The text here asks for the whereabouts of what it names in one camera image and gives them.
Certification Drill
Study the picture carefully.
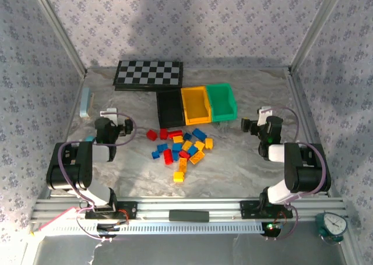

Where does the green plastic bin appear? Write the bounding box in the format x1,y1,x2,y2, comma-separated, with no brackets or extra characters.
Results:
206,83,238,123

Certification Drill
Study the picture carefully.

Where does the black plastic bin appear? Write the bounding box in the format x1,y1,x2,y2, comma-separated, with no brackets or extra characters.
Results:
156,89,187,129

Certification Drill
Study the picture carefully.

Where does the long blue lego brick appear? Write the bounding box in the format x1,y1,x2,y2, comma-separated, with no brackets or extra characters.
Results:
191,128,208,141

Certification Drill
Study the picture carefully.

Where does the yellow plastic bin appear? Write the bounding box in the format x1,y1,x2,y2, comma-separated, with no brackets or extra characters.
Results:
180,86,213,125

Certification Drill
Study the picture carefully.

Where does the light blue eraser block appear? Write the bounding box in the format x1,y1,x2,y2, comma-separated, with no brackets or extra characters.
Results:
79,87,96,119

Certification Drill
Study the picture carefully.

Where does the black and white chessboard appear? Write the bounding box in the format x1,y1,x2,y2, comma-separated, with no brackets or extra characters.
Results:
112,60,184,91

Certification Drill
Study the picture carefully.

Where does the black connector box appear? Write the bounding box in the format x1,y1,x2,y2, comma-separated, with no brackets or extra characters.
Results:
96,222,120,238

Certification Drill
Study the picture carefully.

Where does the circuit board with lights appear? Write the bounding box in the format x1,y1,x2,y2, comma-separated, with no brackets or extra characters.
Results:
261,221,284,237

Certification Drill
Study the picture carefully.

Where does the teal analog clock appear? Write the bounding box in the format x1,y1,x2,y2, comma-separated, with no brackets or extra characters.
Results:
315,211,348,245

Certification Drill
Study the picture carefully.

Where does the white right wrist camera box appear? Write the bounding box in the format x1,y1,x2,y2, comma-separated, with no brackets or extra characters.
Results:
256,106,273,125

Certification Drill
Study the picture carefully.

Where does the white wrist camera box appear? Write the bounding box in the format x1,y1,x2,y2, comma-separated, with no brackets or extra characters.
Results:
100,108,119,125
256,106,273,125

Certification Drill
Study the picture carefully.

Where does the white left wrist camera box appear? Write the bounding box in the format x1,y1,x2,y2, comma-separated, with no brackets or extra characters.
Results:
100,108,119,125

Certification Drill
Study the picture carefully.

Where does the aluminium side rail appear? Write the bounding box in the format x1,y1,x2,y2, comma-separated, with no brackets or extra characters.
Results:
57,71,88,145
287,66,335,199

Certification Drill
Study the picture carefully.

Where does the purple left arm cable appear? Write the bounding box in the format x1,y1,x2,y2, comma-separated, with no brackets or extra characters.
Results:
57,112,138,243

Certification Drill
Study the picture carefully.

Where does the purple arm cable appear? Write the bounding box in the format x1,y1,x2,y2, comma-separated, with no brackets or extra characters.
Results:
57,112,138,243
263,106,326,243

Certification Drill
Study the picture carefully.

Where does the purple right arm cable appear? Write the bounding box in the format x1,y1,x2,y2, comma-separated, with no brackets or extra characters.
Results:
263,106,326,243

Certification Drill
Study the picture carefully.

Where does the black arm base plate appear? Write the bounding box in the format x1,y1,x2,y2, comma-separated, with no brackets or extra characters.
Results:
84,200,138,220
240,200,294,219

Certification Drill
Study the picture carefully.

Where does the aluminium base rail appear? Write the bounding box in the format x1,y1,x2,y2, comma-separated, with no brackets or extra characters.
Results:
31,197,347,222

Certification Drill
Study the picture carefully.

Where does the pink cable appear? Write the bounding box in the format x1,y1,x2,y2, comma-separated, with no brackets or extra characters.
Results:
32,206,78,236

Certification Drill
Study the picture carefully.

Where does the aluminium frame post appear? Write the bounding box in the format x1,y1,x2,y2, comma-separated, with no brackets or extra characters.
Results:
288,0,349,73
29,0,88,76

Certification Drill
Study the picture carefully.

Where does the white slotted cable duct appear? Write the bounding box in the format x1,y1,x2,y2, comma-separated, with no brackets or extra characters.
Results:
54,221,263,235

